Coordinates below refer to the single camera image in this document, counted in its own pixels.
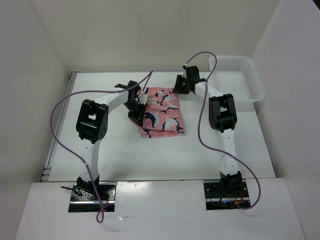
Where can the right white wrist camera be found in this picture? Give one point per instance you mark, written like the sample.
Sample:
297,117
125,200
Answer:
185,71

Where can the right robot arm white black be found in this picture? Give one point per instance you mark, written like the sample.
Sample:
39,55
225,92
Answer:
222,118

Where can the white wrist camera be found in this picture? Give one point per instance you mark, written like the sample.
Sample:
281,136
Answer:
144,98
185,71

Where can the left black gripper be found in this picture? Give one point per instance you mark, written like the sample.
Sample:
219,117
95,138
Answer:
138,117

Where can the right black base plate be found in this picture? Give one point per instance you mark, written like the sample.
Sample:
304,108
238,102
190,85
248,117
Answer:
213,191

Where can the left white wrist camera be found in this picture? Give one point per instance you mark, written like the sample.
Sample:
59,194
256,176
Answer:
144,98

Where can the pink shark print shorts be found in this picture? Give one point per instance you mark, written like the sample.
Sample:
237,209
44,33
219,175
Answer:
162,116

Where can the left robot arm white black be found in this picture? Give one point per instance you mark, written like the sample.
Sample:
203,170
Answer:
92,126

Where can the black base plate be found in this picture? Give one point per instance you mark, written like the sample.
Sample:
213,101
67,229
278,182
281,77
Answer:
213,191
107,194

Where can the aluminium table edge rail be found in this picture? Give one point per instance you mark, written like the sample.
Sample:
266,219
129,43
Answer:
57,128

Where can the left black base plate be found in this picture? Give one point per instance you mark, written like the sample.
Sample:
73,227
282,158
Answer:
107,194

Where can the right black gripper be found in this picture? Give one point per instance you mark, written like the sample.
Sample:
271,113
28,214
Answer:
177,88

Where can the white plastic basket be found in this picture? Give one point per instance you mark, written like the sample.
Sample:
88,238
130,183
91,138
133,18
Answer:
237,75

